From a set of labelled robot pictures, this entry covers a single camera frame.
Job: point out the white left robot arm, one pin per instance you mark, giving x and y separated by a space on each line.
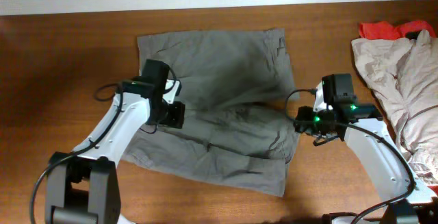
82 186

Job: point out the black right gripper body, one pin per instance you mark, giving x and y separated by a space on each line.
304 120

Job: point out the red cloth garment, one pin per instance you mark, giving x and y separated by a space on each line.
386 31

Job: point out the beige cloth garment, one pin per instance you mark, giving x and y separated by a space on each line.
402 74

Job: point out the grey cotton shorts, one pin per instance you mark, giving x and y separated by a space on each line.
230 137

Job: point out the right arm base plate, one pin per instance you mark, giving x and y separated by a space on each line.
343 218

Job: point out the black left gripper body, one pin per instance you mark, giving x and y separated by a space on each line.
176 115

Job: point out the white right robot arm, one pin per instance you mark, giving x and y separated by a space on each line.
336 114

